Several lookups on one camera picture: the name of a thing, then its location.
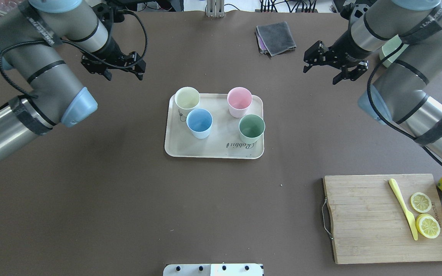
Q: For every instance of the metal camera post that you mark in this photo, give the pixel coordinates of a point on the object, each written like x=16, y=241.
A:
x=215, y=8

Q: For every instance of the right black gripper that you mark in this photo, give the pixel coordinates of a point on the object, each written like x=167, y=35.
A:
x=344, y=45

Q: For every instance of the green bowl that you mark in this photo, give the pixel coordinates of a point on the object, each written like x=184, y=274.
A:
x=389, y=47

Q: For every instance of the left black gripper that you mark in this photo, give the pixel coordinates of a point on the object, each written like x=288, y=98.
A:
x=110, y=48

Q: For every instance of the purple cloth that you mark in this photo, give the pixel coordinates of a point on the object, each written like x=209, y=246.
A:
x=261, y=45

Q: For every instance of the lower lemon slice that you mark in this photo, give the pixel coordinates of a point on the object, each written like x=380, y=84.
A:
x=428, y=226

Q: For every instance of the upper lemon slice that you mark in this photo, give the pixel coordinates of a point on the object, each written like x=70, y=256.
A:
x=421, y=202

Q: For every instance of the grey folded cloth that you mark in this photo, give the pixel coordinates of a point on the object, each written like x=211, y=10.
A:
x=277, y=38

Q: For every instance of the yellow plastic knife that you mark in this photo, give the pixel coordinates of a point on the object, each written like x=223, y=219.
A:
x=408, y=214

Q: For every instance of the wooden cutting board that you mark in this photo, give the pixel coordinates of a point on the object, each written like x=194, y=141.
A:
x=367, y=223

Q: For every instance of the green cup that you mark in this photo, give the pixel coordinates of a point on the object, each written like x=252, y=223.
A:
x=251, y=128

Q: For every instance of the lemon slice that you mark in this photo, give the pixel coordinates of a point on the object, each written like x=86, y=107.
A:
x=428, y=226
x=421, y=202

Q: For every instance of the beige rabbit tray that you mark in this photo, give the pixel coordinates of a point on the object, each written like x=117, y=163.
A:
x=224, y=140

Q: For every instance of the white control box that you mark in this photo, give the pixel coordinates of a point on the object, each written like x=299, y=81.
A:
x=214, y=269

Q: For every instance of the blue cup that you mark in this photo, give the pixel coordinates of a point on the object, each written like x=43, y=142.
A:
x=199, y=122

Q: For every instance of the pink cup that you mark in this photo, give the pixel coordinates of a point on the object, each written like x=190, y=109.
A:
x=239, y=100

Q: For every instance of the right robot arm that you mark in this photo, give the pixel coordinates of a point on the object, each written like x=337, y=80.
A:
x=397, y=98

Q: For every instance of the cream cup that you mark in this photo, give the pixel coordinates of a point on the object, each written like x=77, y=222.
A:
x=186, y=99

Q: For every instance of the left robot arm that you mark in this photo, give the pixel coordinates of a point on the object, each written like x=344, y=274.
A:
x=50, y=93

